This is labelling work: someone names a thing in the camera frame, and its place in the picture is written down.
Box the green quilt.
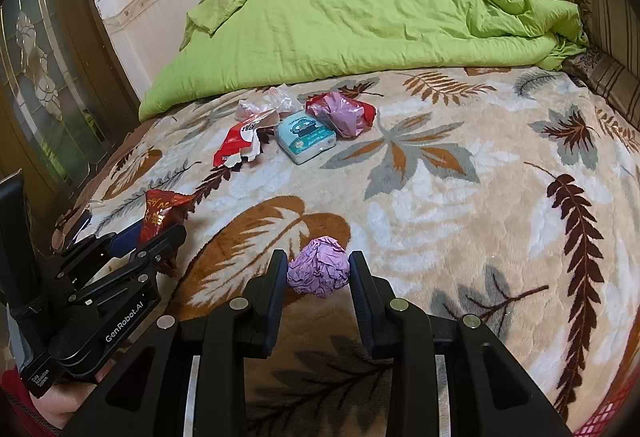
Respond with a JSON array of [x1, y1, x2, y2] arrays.
[[139, 0, 588, 120]]

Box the purple paper ball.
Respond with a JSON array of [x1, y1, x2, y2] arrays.
[[286, 235, 349, 298]]

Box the wooden glass door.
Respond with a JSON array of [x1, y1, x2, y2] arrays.
[[1, 0, 139, 253]]

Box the red purple snack wrapper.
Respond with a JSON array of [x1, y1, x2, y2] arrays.
[[305, 92, 376, 139]]

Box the dark red snack packet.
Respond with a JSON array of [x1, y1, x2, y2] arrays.
[[137, 189, 195, 278]]

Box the clear crumpled plastic bag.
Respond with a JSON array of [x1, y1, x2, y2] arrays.
[[235, 84, 303, 121]]

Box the red white snack wrapper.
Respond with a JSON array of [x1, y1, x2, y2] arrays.
[[213, 109, 280, 168]]

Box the person's left hand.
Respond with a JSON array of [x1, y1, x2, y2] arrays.
[[30, 359, 116, 429]]

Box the teal tissue pack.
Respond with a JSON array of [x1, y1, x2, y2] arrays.
[[276, 111, 336, 165]]

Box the striped beige pillow lower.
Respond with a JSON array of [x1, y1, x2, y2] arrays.
[[562, 47, 640, 128]]

